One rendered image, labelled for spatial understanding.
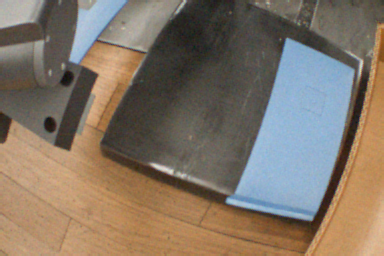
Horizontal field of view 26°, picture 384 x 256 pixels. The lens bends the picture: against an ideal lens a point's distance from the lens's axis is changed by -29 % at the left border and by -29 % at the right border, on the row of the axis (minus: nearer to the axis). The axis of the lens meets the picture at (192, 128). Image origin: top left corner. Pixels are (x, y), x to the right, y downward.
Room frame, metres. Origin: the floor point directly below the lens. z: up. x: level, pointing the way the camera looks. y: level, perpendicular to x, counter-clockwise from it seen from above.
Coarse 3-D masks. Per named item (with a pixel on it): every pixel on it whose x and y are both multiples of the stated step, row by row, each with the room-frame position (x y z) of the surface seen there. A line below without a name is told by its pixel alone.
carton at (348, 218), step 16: (368, 96) 0.34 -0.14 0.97; (368, 112) 0.35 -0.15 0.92; (368, 128) 0.34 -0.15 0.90; (368, 144) 0.33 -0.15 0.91; (352, 160) 0.28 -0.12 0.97; (368, 160) 0.31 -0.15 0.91; (352, 176) 0.30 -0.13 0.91; (368, 176) 0.30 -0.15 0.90; (336, 192) 0.26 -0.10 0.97; (352, 192) 0.28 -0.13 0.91; (368, 192) 0.28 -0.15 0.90; (336, 208) 0.27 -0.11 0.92; (352, 208) 0.27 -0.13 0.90; (368, 208) 0.26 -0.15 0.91; (336, 224) 0.26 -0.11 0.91; (352, 224) 0.25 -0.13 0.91; (368, 224) 0.25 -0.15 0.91; (320, 240) 0.24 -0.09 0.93; (336, 240) 0.24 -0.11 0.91; (352, 240) 0.24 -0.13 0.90; (368, 240) 0.23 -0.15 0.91
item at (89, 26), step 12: (108, 0) 0.42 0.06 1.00; (120, 0) 0.42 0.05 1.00; (84, 12) 0.41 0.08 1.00; (96, 12) 0.41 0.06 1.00; (108, 12) 0.41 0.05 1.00; (84, 24) 0.40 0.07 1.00; (96, 24) 0.40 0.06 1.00; (108, 24) 0.40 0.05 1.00; (84, 36) 0.38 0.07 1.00; (96, 36) 0.38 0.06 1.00; (72, 48) 0.37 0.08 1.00; (84, 48) 0.37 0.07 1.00; (72, 60) 0.36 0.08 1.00
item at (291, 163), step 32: (288, 64) 0.39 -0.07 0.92; (320, 64) 0.39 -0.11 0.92; (288, 96) 0.36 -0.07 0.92; (288, 128) 0.34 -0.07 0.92; (320, 128) 0.34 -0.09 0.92; (256, 160) 0.32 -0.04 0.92; (288, 160) 0.31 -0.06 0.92; (320, 160) 0.31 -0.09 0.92; (256, 192) 0.29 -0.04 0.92; (288, 192) 0.29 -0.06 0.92; (320, 192) 0.28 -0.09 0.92
